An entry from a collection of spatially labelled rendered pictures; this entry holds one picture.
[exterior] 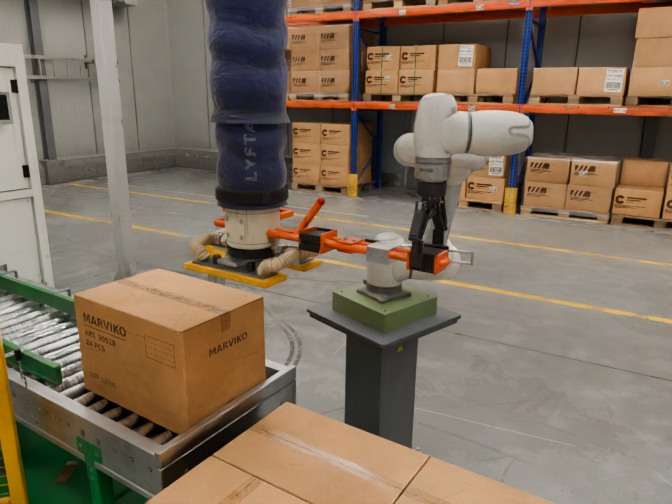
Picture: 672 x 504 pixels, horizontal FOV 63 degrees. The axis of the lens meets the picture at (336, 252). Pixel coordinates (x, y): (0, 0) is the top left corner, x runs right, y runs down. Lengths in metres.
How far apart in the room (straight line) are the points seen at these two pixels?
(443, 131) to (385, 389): 1.42
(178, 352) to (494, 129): 1.18
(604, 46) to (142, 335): 8.80
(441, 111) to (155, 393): 1.35
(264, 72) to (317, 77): 8.30
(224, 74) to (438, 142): 0.63
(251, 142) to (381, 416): 1.43
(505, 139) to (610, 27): 8.54
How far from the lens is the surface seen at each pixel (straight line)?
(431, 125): 1.37
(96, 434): 2.15
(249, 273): 1.66
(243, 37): 1.61
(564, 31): 9.98
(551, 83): 8.63
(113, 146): 4.99
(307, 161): 10.16
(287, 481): 1.82
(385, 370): 2.45
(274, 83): 1.63
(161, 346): 1.95
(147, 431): 2.13
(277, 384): 2.24
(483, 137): 1.39
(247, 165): 1.63
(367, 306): 2.31
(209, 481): 1.85
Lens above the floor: 1.68
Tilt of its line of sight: 16 degrees down
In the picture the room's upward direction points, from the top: 1 degrees clockwise
